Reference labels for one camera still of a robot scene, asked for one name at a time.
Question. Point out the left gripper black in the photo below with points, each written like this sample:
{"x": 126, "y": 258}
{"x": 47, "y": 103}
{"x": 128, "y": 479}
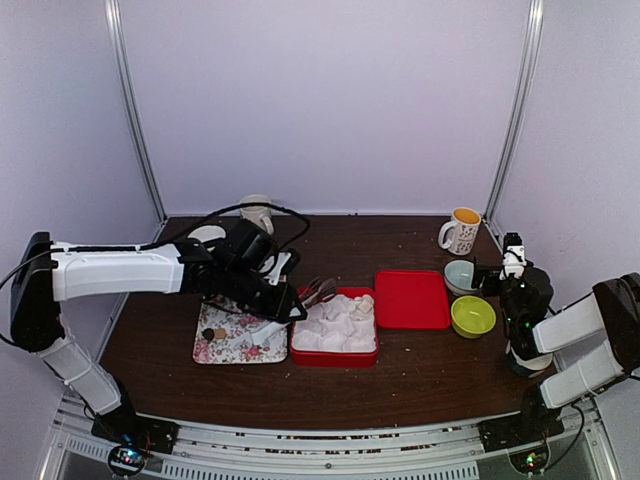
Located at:
{"x": 280, "y": 309}

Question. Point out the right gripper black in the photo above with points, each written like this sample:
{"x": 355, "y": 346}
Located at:
{"x": 491, "y": 272}

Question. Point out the metal tongs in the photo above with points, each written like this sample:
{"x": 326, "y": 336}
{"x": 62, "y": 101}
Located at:
{"x": 317, "y": 291}

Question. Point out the red box lid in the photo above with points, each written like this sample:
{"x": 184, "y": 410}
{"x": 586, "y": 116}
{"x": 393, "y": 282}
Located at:
{"x": 411, "y": 300}

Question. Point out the white square chocolate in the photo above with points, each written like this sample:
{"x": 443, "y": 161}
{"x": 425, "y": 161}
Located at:
{"x": 364, "y": 305}

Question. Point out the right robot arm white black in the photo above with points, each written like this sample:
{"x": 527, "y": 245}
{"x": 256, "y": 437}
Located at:
{"x": 610, "y": 309}

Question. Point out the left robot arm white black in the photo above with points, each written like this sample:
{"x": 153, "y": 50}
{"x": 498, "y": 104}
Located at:
{"x": 53, "y": 273}

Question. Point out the light blue bowl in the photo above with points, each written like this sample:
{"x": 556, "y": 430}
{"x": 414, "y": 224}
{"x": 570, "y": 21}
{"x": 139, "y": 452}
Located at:
{"x": 458, "y": 276}

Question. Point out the lime green bowl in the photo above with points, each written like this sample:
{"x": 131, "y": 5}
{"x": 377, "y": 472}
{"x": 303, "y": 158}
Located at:
{"x": 472, "y": 317}

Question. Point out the floral cream mug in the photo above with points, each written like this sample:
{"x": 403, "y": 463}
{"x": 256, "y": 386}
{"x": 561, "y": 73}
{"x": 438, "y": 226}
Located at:
{"x": 256, "y": 210}

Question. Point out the white mug orange inside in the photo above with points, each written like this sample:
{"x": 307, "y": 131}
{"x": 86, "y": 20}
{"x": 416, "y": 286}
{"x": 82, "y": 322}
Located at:
{"x": 457, "y": 236}

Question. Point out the floral rectangular tray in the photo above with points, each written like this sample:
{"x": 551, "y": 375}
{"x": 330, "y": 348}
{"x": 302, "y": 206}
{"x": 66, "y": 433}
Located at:
{"x": 235, "y": 348}

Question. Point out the red box base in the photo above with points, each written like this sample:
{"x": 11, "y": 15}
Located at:
{"x": 310, "y": 359}

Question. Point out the dark blue white bowl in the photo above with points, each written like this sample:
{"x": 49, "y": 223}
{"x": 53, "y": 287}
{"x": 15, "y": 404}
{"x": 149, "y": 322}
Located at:
{"x": 527, "y": 368}

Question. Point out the white paper liners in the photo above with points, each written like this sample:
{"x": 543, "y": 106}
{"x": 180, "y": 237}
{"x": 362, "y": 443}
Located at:
{"x": 336, "y": 327}

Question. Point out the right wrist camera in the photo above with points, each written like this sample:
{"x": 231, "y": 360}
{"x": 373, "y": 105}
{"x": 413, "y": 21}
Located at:
{"x": 515, "y": 252}

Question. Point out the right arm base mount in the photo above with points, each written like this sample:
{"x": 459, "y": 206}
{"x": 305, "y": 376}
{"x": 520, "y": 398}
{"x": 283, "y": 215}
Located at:
{"x": 525, "y": 434}

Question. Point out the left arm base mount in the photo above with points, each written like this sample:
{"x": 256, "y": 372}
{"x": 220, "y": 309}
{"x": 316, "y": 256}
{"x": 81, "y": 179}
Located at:
{"x": 136, "y": 437}

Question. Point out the right aluminium frame post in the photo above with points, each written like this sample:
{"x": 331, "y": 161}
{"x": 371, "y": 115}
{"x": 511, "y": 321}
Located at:
{"x": 527, "y": 69}

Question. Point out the aluminium frame post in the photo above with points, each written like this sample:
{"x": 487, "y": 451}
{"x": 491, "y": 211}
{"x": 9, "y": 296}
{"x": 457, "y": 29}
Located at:
{"x": 116, "y": 32}
{"x": 527, "y": 69}

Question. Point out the left aluminium frame post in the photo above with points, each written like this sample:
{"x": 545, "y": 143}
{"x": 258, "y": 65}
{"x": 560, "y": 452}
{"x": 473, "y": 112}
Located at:
{"x": 116, "y": 32}

